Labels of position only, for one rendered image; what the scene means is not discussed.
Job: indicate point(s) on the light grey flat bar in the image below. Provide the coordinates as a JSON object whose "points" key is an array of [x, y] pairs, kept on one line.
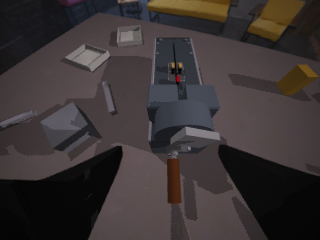
{"points": [[109, 100], [18, 118]]}

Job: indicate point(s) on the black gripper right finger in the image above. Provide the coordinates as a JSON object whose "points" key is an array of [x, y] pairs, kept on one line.
{"points": [[285, 201]]}

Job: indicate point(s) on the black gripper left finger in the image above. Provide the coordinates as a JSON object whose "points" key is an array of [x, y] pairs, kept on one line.
{"points": [[64, 206]]}

